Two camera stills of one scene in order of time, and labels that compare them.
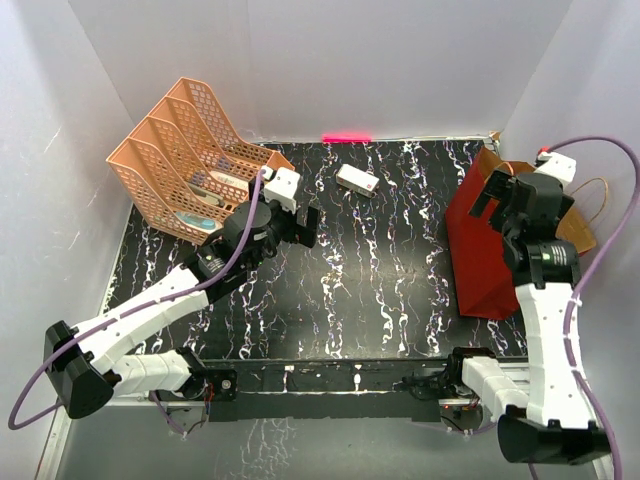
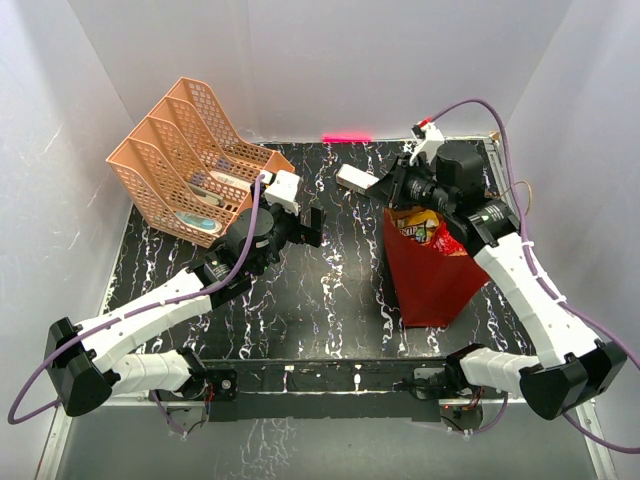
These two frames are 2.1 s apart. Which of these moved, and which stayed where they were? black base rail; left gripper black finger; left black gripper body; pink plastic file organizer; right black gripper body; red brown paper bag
Moved: right black gripper body; red brown paper bag
Stayed: left gripper black finger; pink plastic file organizer; left black gripper body; black base rail
